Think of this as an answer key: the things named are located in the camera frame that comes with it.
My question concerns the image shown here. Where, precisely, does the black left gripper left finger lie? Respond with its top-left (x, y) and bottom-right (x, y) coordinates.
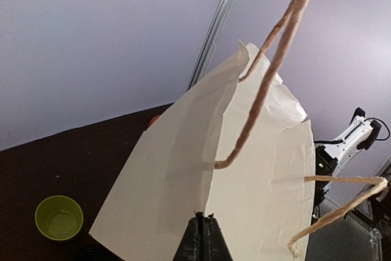
top-left (172, 212), bottom-right (202, 261)

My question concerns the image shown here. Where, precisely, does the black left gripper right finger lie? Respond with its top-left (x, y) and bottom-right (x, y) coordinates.
top-left (200, 214), bottom-right (233, 261)

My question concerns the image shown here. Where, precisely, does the white paper takeout bag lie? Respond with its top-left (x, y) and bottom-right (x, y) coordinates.
top-left (89, 0), bottom-right (389, 261)

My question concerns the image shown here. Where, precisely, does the stack of black cup lids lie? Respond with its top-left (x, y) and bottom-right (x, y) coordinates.
top-left (73, 244), bottom-right (118, 261)

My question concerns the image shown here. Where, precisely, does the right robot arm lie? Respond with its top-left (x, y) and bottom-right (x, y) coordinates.
top-left (314, 108), bottom-right (390, 177)

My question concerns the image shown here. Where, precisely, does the orange plastic bowl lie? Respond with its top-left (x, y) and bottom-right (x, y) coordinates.
top-left (148, 115), bottom-right (160, 128)

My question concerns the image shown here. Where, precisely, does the green plastic bowl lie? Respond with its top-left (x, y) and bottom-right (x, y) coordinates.
top-left (34, 195), bottom-right (84, 242)

